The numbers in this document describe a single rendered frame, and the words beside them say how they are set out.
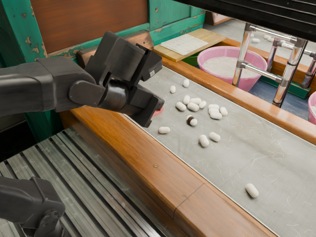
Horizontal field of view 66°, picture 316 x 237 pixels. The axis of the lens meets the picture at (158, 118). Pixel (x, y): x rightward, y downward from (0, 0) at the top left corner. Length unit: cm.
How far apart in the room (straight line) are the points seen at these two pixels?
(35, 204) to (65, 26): 56
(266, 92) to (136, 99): 69
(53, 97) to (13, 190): 18
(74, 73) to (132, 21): 67
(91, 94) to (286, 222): 45
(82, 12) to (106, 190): 56
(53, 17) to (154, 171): 55
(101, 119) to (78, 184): 19
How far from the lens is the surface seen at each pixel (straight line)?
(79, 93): 38
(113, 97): 43
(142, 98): 47
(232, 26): 147
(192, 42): 112
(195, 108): 76
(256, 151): 70
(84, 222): 64
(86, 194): 68
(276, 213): 60
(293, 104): 103
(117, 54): 41
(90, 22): 91
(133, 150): 62
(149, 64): 46
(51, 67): 38
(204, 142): 65
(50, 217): 52
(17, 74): 36
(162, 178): 56
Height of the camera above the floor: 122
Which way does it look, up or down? 41 degrees down
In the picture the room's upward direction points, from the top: straight up
